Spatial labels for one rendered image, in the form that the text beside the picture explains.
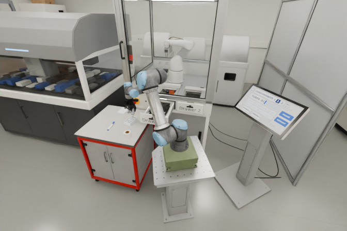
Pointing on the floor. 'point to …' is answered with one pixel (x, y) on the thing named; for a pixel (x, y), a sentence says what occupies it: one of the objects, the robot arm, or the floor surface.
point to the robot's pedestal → (176, 201)
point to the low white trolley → (117, 148)
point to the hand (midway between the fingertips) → (132, 113)
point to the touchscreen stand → (246, 170)
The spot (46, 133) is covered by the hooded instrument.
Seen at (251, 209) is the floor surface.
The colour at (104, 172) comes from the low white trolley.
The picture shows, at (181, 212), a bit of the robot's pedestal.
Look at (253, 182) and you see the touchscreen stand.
